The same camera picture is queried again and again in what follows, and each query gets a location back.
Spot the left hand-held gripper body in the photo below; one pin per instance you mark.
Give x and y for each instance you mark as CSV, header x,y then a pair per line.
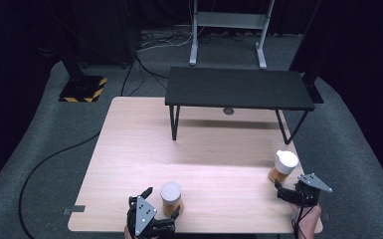
x,y
145,214

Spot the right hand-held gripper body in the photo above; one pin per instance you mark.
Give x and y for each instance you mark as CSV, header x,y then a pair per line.
x,y
310,189

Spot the orange spice jar grey lid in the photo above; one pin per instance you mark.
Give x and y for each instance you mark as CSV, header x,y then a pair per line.
x,y
171,199

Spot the orange spice jar white spout lid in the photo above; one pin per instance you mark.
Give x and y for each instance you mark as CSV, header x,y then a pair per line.
x,y
284,166

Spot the black shelf riser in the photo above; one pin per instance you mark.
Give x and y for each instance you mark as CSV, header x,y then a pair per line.
x,y
235,88

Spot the person's left hand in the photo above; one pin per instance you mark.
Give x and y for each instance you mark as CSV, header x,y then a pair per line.
x,y
128,232

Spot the person's right hand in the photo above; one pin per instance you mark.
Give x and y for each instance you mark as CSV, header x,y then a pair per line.
x,y
308,220

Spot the grey tape piece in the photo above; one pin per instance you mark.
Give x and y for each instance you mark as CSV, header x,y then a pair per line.
x,y
74,209

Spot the grey round table grommet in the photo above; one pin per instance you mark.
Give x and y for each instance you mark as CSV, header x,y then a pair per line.
x,y
228,111

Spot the black stand with striped base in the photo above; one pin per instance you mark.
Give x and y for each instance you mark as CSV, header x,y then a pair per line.
x,y
81,88

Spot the black cabinet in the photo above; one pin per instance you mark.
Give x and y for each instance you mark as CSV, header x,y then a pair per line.
x,y
106,33

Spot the grey metal stand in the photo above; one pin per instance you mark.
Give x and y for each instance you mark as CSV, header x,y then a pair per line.
x,y
229,20

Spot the black slanted post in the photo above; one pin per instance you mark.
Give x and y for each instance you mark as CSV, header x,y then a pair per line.
x,y
308,59

